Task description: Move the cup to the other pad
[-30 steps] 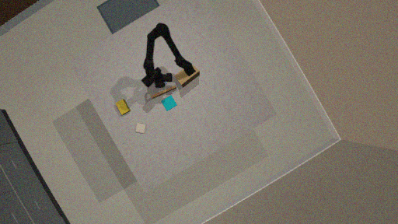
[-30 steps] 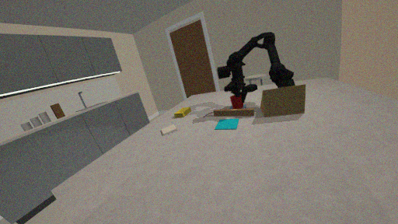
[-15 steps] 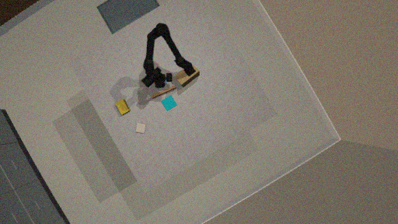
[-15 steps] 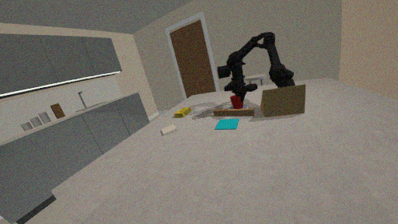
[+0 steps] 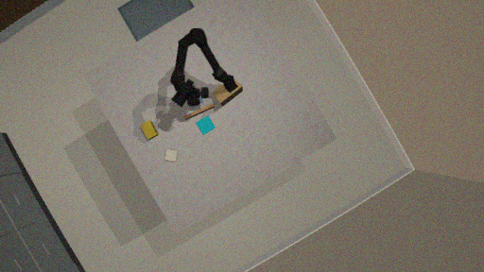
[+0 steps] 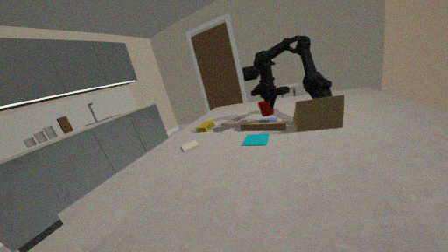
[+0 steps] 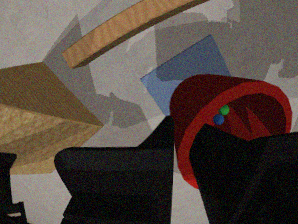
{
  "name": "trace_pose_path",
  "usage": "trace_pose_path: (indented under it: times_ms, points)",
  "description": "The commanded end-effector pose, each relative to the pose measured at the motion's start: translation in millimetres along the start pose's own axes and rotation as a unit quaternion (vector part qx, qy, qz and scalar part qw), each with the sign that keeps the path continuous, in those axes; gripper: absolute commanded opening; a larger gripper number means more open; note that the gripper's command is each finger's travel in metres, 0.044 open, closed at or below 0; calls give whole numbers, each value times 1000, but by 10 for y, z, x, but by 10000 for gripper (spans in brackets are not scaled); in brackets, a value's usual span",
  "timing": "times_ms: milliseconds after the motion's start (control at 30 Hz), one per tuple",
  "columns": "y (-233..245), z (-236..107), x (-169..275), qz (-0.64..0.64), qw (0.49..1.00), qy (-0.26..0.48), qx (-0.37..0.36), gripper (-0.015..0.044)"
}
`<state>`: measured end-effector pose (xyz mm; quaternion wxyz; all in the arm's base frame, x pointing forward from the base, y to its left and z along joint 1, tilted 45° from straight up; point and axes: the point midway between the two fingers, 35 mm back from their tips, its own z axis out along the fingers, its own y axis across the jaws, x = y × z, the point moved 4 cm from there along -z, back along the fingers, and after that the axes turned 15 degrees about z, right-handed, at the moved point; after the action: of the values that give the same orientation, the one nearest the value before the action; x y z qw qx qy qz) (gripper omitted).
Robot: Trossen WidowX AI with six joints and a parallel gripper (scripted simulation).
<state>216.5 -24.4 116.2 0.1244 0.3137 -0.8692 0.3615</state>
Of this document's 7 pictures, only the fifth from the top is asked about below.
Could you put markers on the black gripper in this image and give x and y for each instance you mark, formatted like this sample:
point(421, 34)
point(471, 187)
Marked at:
point(204, 92)

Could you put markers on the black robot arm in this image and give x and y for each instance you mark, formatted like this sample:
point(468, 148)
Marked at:
point(197, 36)

